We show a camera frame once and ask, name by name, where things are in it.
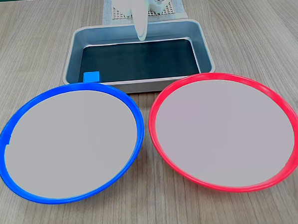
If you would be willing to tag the pale grey base sheet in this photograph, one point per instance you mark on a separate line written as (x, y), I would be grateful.
(181, 7)

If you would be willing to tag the small blue cube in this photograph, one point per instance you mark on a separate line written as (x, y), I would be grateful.
(91, 76)

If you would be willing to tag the blue-rimmed round white plate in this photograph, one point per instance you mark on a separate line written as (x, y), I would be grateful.
(70, 143)

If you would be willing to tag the red-rimmed round white plate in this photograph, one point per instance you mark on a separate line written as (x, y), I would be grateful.
(225, 133)

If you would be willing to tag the steel rectangular tray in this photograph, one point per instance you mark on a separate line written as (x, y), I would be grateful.
(200, 39)

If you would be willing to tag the pale perforated base plate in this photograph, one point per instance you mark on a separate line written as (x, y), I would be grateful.
(170, 10)

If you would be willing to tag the black tray mat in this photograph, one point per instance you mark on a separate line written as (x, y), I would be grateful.
(141, 59)

